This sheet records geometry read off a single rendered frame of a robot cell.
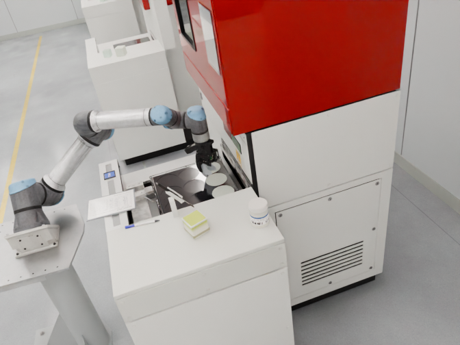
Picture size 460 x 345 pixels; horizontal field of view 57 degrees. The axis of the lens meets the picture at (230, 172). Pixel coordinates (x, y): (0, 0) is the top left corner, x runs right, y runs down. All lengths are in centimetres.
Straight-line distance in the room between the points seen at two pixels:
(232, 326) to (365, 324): 94
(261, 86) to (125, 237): 78
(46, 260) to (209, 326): 76
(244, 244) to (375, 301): 123
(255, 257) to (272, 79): 65
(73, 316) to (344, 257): 142
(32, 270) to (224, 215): 85
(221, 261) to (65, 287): 95
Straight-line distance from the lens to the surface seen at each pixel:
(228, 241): 155
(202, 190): 192
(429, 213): 316
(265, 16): 151
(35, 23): 975
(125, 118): 179
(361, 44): 173
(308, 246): 215
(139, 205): 197
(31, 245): 204
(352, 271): 247
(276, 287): 170
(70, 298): 226
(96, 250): 321
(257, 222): 156
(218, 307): 167
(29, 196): 204
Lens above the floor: 204
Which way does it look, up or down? 35 degrees down
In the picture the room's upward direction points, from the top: 10 degrees counter-clockwise
